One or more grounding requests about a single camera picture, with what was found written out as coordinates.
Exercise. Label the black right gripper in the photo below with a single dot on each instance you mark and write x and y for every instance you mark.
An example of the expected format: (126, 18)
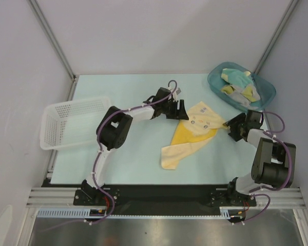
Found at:
(234, 127)

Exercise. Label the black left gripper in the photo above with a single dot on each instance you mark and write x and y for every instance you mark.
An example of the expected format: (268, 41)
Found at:
(177, 114)

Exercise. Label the yellow face towel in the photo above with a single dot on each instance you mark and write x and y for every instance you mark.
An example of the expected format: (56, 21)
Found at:
(191, 135)

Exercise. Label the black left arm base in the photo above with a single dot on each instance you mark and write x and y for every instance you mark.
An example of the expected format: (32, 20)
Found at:
(88, 195)

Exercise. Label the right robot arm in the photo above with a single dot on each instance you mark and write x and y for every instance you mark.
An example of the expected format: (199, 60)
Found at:
(274, 162)

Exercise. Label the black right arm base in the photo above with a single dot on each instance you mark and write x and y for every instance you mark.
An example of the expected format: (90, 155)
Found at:
(227, 196)

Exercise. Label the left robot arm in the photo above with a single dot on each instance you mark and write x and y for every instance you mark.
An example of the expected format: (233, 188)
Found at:
(114, 128)

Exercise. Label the grey yellow towel in basin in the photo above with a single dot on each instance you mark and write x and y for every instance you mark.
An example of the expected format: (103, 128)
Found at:
(244, 96)

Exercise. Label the teal plastic basin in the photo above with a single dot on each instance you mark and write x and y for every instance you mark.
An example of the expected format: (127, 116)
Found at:
(264, 88)

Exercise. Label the green towel in basin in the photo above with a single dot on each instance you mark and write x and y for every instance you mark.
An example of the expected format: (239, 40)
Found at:
(237, 77)

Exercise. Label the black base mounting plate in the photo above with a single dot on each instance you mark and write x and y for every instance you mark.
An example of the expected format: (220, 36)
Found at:
(174, 197)

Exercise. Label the white perforated plastic basket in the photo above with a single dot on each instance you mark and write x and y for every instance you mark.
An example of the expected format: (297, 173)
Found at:
(73, 123)

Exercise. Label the light blue cable duct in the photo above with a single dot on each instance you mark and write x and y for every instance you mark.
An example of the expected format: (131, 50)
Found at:
(96, 214)

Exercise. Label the right rear aluminium post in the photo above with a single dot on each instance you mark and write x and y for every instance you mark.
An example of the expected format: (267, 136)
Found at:
(287, 15)

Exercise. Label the aluminium post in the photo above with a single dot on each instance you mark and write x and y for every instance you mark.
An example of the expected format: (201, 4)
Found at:
(46, 28)
(287, 15)

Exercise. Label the aluminium front frame rail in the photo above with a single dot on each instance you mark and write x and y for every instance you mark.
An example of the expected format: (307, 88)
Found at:
(65, 197)

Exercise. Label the left rear aluminium post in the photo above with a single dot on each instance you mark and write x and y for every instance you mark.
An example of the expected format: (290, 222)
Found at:
(46, 28)

